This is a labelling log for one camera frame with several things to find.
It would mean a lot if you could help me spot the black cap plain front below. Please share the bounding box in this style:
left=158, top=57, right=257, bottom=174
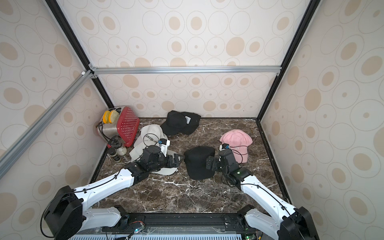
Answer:
left=184, top=146, right=215, bottom=180

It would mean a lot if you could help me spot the pink LA cap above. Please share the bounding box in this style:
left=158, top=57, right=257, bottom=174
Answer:
left=220, top=130, right=253, bottom=164

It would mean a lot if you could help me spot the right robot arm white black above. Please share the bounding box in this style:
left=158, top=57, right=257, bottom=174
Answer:
left=206, top=149, right=319, bottom=240

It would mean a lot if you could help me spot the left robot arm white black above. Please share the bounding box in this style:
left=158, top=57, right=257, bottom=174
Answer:
left=40, top=145, right=185, bottom=240

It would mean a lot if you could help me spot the white Colorado cap front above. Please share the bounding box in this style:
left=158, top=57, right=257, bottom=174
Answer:
left=130, top=142, right=178, bottom=176

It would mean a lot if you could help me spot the black cap back left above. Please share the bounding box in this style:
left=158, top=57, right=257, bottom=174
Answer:
left=160, top=111, right=187, bottom=136

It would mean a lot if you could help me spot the black cap with white label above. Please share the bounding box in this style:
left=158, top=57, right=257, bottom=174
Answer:
left=181, top=112, right=202, bottom=135

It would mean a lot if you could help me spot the clear bottle black cap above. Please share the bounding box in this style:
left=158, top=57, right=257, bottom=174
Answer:
left=109, top=135, right=127, bottom=156

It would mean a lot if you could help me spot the small dark bottle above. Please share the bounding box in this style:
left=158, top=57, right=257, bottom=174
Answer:
left=108, top=148, right=121, bottom=163

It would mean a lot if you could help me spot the metal rack container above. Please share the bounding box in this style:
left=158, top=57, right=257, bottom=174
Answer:
left=96, top=107, right=123, bottom=145

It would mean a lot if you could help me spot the yellow sponge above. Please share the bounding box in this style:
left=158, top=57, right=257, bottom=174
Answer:
left=102, top=110, right=120, bottom=124

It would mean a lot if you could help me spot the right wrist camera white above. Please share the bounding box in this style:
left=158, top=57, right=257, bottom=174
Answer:
left=219, top=144, right=230, bottom=151

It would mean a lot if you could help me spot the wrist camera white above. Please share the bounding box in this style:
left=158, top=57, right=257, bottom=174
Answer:
left=219, top=144, right=230, bottom=151
left=158, top=138, right=170, bottom=157

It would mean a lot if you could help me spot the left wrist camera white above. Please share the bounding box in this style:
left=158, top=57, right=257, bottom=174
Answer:
left=158, top=138, right=170, bottom=157

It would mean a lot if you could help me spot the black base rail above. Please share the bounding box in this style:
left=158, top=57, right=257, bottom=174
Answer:
left=68, top=211, right=314, bottom=240

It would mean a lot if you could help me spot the horizontal aluminium rail back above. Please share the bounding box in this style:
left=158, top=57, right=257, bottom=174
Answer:
left=90, top=66, right=282, bottom=75

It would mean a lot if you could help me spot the aluminium rail left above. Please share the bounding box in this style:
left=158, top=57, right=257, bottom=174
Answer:
left=1, top=70, right=92, bottom=178

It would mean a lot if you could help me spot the black frame post left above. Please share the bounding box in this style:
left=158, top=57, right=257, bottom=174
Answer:
left=45, top=0, right=114, bottom=108

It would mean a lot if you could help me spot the black frame post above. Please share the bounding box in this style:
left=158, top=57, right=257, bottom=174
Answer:
left=257, top=0, right=321, bottom=123
left=45, top=0, right=114, bottom=108

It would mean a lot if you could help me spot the black frame post right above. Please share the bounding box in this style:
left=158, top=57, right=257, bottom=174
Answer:
left=257, top=0, right=321, bottom=123

